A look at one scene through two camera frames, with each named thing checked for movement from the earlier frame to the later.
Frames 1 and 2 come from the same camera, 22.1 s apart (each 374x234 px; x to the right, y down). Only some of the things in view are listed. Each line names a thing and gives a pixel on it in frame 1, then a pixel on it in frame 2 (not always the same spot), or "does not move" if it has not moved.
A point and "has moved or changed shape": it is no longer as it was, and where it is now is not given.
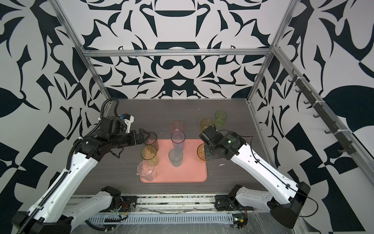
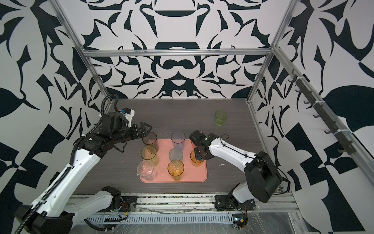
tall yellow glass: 201,151 has moved or changed shape
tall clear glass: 145,169 does not move
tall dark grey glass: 152,140 does not move
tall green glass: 149,152 does not move
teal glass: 176,156 does not move
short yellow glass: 205,123 to 196,163
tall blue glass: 178,139 does not move
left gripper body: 129,138 to 131,132
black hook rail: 347,145 does not move
